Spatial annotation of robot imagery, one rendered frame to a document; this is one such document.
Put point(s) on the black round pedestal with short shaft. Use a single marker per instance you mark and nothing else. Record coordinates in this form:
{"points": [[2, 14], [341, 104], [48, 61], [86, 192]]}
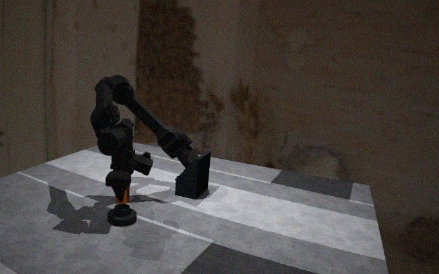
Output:
{"points": [[122, 215]]}

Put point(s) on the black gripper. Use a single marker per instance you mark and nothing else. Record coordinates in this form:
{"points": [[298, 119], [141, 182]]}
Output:
{"points": [[120, 178]]}

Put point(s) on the orange tapered knob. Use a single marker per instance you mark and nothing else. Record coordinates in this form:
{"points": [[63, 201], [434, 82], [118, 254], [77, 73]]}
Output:
{"points": [[126, 197]]}

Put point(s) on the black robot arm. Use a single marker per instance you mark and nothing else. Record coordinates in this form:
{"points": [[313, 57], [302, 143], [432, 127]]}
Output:
{"points": [[113, 137]]}

